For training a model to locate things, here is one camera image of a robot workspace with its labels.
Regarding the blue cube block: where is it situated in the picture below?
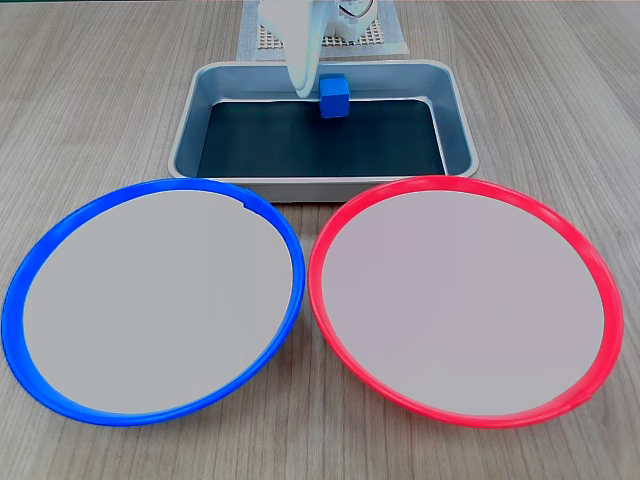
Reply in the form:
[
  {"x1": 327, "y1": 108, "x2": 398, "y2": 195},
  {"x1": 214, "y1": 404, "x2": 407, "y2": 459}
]
[{"x1": 318, "y1": 73, "x2": 350, "y2": 120}]

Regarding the black tray liner mat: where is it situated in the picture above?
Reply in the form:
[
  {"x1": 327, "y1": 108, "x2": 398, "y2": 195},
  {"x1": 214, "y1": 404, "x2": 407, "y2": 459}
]
[{"x1": 196, "y1": 98, "x2": 448, "y2": 179}]

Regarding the silver metal tray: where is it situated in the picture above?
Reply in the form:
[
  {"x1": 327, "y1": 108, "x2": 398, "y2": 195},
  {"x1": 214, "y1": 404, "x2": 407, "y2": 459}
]
[{"x1": 167, "y1": 59, "x2": 480, "y2": 204}]

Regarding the blue rimmed white dish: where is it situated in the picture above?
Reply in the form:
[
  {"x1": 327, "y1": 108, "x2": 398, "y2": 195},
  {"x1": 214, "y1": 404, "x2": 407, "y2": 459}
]
[{"x1": 1, "y1": 177, "x2": 307, "y2": 428}]

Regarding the red rimmed white dish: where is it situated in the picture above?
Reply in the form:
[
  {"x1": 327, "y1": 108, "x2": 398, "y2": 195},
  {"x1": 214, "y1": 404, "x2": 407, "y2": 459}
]
[{"x1": 307, "y1": 174, "x2": 626, "y2": 431}]

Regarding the white mesh mat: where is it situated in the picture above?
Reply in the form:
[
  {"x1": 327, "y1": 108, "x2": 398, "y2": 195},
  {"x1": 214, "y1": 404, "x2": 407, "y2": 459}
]
[{"x1": 256, "y1": 19, "x2": 387, "y2": 52}]

